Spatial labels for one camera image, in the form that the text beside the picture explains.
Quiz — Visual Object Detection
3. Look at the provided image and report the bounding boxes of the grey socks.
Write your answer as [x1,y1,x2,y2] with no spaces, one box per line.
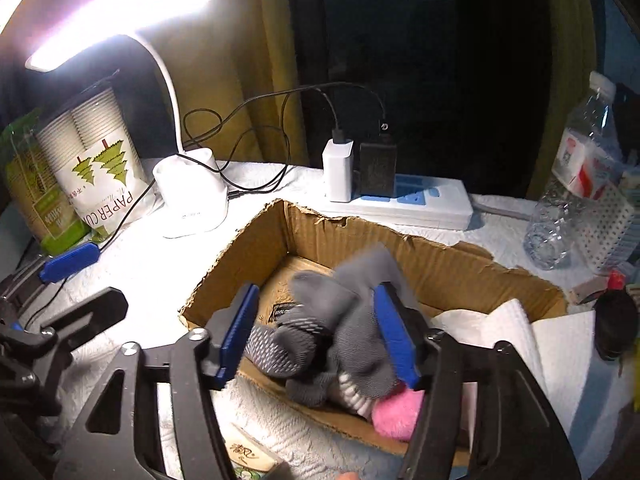
[244,244,418,418]

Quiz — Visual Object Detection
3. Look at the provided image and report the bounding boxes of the pink plush toy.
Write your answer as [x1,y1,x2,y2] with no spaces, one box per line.
[371,384,424,442]

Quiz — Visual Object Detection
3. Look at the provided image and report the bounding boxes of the white paper towel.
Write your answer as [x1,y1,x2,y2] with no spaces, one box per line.
[432,299,599,439]

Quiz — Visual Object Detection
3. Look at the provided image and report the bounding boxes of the person's hand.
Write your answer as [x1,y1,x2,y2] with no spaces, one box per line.
[336,471,360,480]

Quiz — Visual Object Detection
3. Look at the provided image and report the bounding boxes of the brown cardboard box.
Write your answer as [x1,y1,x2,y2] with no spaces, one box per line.
[181,200,567,455]

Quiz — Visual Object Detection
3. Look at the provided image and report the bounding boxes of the green paper cup pack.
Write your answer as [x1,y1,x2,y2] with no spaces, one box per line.
[1,108,89,256]

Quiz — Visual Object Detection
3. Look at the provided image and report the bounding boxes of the white textured table cloth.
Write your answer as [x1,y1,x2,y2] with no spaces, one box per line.
[27,167,636,479]

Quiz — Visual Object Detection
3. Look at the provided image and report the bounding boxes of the cartoon tissue pack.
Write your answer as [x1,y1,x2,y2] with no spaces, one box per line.
[221,425,293,480]

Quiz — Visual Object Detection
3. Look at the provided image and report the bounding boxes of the white power strip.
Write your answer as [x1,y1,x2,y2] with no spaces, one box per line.
[322,174,473,231]

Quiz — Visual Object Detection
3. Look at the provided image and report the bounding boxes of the white desk lamp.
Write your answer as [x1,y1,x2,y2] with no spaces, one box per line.
[24,0,230,239]

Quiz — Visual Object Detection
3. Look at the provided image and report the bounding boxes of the white charger plug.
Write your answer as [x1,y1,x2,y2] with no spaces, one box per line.
[322,128,354,203]

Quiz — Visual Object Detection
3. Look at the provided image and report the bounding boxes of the black round zip case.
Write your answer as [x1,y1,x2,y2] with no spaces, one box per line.
[594,289,639,361]

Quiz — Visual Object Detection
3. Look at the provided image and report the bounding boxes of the white perforated basket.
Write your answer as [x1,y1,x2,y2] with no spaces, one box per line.
[576,166,639,274]

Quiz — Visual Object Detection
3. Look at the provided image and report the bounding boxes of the clear water bottle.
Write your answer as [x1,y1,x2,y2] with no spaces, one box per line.
[523,72,623,271]

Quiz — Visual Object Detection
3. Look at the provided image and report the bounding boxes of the yellow curtain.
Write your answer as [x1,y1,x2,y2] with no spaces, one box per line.
[145,0,309,166]

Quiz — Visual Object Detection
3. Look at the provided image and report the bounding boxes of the black lamp cable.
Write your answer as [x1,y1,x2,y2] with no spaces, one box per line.
[22,81,388,331]

